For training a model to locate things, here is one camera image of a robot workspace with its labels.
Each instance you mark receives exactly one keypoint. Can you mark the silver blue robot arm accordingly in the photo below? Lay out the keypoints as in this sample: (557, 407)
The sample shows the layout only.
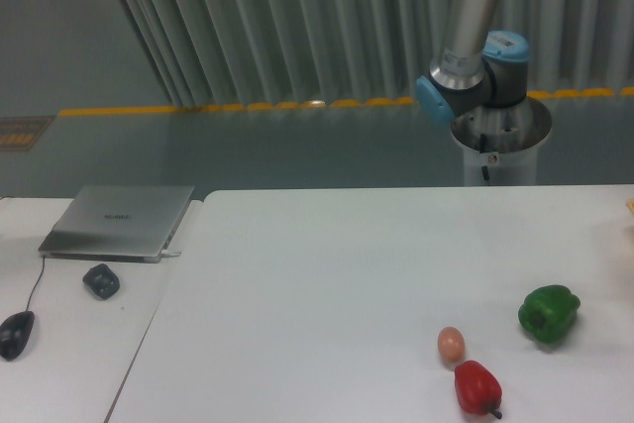
(470, 68)

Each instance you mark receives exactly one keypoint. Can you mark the white usb dongle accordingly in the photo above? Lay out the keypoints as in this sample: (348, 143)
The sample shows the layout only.
(168, 254)

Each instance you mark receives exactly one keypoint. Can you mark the brown egg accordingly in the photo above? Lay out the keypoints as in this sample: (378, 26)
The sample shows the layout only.
(451, 345)

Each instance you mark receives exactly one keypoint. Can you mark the silver closed laptop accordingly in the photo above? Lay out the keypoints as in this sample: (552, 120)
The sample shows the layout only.
(118, 223)

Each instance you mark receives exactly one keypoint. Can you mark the red bell pepper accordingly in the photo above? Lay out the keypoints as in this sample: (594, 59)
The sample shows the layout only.
(478, 391)

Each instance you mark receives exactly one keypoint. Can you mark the green bell pepper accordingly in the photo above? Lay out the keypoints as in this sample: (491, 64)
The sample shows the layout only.
(548, 313)

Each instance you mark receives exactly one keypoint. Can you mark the black computer mouse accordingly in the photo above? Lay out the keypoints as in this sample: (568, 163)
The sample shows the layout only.
(15, 334)

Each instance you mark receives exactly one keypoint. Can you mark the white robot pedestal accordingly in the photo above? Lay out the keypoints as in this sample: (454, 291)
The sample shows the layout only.
(500, 146)

